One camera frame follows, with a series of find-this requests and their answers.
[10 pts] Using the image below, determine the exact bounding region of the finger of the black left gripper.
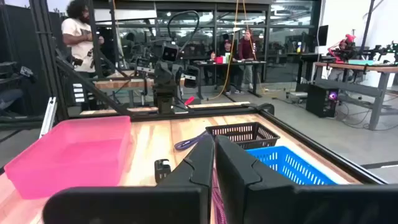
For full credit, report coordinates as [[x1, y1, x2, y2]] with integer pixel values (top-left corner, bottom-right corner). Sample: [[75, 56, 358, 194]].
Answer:
[[136, 58, 169, 85], [167, 65, 200, 90]]

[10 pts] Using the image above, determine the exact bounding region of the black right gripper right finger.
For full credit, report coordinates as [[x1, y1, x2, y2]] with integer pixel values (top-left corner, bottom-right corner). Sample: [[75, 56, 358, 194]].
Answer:
[[215, 134, 398, 224]]

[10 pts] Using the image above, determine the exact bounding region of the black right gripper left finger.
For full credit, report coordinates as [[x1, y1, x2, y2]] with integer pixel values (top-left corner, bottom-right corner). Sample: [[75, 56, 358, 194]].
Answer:
[[42, 134, 216, 224]]

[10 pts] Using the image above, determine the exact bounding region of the black cable with adapter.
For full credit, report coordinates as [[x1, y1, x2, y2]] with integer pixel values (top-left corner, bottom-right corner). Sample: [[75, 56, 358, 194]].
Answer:
[[154, 158, 172, 184]]

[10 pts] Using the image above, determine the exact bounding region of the purple braided cable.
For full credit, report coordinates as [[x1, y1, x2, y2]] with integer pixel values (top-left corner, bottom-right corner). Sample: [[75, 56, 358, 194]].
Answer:
[[174, 130, 228, 224]]

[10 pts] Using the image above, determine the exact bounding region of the translucent pink plastic bin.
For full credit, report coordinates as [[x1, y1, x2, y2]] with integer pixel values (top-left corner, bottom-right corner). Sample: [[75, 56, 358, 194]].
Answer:
[[3, 115, 132, 200]]

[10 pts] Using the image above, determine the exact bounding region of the wooden background table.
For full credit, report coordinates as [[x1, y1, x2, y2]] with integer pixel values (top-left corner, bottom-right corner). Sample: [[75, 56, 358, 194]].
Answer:
[[92, 70, 187, 108]]

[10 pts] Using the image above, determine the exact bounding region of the blue plastic mesh basket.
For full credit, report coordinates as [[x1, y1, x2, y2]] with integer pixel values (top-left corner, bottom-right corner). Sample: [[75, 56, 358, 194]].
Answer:
[[245, 145, 338, 187]]

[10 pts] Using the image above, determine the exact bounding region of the black background table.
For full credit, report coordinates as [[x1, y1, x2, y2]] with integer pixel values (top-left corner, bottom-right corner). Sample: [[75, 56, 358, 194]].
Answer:
[[194, 60, 267, 99]]

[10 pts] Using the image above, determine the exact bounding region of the person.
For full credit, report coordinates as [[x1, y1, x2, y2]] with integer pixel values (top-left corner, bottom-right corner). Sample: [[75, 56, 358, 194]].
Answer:
[[221, 40, 238, 94], [238, 29, 257, 95], [61, 0, 105, 79]]

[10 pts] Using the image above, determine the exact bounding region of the black plastic mesh basket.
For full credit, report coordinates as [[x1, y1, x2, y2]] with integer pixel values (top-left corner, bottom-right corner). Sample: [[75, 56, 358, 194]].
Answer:
[[205, 121, 280, 150]]

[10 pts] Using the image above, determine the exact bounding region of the black computer tower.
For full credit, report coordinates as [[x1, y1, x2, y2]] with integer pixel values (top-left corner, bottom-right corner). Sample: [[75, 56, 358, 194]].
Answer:
[[305, 83, 340, 118]]

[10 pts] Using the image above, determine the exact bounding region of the red and pink robot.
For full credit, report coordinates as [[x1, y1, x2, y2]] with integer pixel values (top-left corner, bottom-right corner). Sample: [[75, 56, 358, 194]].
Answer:
[[326, 33, 357, 63]]

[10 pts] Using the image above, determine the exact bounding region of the wood-top grey workbench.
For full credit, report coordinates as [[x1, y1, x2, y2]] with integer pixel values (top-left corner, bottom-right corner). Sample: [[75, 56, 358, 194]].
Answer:
[[313, 61, 398, 131]]

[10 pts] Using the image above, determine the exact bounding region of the teal flat box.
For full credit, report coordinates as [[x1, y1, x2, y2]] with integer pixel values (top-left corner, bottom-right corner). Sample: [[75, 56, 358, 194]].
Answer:
[[348, 58, 374, 66]]

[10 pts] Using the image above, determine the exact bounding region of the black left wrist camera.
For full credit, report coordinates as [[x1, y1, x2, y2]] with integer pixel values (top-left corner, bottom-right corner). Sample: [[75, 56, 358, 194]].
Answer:
[[161, 43, 180, 62]]

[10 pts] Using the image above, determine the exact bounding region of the yellow hanging rope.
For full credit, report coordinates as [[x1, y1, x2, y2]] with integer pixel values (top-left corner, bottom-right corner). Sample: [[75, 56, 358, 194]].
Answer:
[[210, 0, 250, 101]]

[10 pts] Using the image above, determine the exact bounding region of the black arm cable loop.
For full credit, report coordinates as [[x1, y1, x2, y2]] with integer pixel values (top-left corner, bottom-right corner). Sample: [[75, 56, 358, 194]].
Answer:
[[167, 10, 201, 52]]

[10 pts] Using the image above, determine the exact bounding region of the silver aluminium bracket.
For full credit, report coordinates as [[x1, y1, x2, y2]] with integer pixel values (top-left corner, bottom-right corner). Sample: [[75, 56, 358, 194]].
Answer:
[[39, 96, 58, 138]]

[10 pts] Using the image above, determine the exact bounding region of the floor cable bundle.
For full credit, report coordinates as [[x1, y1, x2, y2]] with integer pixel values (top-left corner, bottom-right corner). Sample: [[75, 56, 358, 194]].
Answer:
[[335, 101, 398, 131]]

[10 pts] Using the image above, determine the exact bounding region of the black wall monitor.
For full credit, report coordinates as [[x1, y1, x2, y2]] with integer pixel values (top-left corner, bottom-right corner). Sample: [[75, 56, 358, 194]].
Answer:
[[317, 24, 330, 47]]

